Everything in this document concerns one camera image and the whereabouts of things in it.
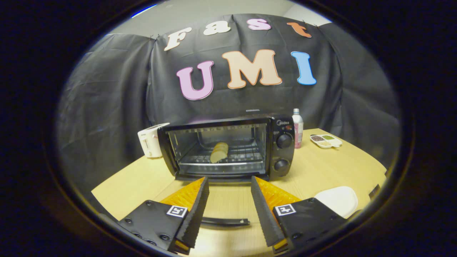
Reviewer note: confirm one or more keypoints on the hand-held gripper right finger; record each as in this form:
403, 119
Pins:
265, 217

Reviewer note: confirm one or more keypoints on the small black object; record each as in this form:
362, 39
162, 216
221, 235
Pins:
374, 192

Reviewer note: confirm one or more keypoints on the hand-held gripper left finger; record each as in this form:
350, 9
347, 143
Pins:
194, 217

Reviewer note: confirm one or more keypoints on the pink label bottle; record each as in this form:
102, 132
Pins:
297, 132

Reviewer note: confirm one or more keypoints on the white pop-up toaster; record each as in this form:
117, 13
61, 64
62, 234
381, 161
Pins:
150, 142

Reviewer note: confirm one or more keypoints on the yellow bread loaf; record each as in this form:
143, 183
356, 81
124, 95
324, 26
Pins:
219, 152

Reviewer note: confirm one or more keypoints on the black toaster oven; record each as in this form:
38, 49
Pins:
282, 153

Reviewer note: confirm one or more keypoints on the white plate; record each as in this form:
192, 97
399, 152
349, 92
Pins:
339, 200

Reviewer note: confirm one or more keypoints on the white compartment dish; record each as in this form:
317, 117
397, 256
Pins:
325, 141

